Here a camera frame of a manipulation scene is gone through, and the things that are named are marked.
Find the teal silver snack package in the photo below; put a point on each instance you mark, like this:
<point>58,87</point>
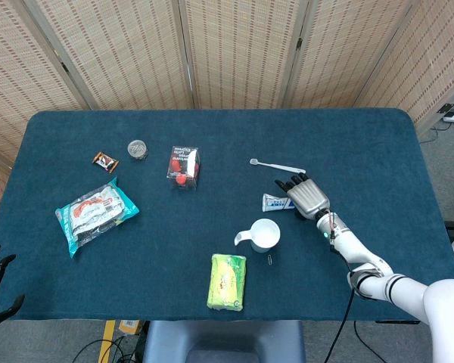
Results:
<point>94,215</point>

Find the white toothbrush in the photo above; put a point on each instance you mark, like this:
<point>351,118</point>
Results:
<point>276,165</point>

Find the clear box with red bottles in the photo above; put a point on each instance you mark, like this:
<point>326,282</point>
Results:
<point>183,166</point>

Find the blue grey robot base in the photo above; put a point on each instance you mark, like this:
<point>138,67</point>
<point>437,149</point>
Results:
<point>223,340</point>

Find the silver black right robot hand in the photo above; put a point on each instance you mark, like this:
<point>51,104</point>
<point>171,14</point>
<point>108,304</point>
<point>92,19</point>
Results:
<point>308,198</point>

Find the yellow cardboard box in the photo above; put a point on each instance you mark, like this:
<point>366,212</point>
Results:
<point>130,326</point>

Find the black power adapter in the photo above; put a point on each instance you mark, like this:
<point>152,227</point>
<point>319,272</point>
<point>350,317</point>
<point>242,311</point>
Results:
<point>448,109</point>

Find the woven folding screen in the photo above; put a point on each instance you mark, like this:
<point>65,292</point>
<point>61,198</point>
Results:
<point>231,53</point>

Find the dark blue tablecloth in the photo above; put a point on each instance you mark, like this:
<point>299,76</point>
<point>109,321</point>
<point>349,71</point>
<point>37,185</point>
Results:
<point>325,132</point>

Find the green yellow tissue pack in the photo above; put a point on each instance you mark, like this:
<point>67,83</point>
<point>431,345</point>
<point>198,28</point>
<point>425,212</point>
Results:
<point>227,281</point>

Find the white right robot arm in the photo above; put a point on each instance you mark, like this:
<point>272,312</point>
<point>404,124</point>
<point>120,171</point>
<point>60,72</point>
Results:
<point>446,310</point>

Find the blue white toothpaste tube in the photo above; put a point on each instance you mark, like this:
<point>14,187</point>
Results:
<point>274,203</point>

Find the brown candy wrapper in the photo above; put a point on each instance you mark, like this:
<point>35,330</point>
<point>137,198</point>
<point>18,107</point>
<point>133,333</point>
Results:
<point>105,161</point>

